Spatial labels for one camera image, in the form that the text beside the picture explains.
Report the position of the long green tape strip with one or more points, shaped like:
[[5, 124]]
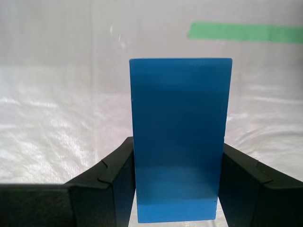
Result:
[[246, 32]]

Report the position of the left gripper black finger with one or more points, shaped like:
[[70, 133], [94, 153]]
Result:
[[260, 203], [94, 203]]

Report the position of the blue rectangular block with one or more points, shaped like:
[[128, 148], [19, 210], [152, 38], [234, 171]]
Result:
[[177, 142]]

